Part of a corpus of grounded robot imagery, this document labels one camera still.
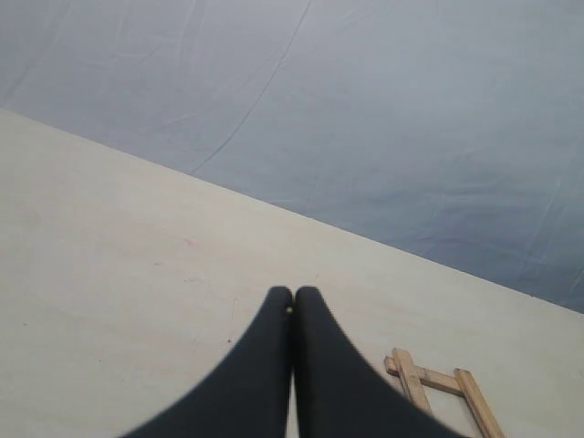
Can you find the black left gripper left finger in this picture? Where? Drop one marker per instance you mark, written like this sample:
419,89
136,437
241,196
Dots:
247,393

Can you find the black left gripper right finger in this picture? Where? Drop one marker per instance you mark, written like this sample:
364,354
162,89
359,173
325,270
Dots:
338,393

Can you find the horizontal wooden stick with magnet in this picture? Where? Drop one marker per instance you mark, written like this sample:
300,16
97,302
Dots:
430,378

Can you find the grey fabric backdrop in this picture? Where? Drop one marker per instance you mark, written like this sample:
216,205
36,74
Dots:
452,130

